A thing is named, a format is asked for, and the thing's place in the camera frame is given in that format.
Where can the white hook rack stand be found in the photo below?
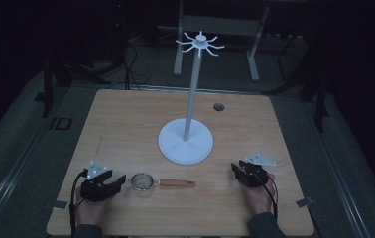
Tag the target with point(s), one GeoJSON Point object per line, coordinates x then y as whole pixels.
{"type": "Point", "coordinates": [185, 145]}

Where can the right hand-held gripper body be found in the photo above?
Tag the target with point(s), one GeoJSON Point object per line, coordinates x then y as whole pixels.
{"type": "Point", "coordinates": [253, 177]}

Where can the dark round table grommet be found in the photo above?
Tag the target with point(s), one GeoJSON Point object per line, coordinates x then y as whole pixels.
{"type": "Point", "coordinates": [219, 107]}

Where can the metal strip behind table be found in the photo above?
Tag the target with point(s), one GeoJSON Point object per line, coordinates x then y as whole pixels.
{"type": "Point", "coordinates": [162, 88]}

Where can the person's right hand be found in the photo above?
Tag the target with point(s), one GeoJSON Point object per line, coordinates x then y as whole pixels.
{"type": "Point", "coordinates": [258, 200]}

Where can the grey tape piece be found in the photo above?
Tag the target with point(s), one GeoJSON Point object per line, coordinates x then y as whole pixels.
{"type": "Point", "coordinates": [60, 205]}
{"type": "Point", "coordinates": [305, 202]}

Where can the metal floor rail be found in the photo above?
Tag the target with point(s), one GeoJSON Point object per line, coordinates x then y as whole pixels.
{"type": "Point", "coordinates": [7, 185]}
{"type": "Point", "coordinates": [341, 181]}

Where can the white metal desk frame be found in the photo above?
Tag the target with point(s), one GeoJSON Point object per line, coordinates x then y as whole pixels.
{"type": "Point", "coordinates": [178, 59]}

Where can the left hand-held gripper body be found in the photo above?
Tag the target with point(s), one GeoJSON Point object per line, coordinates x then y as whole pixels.
{"type": "Point", "coordinates": [94, 191]}

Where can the black metal stand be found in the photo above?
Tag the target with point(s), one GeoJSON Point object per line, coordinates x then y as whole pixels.
{"type": "Point", "coordinates": [47, 92]}
{"type": "Point", "coordinates": [321, 109]}

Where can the person's left hand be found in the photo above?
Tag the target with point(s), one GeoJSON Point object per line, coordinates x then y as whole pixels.
{"type": "Point", "coordinates": [91, 211]}

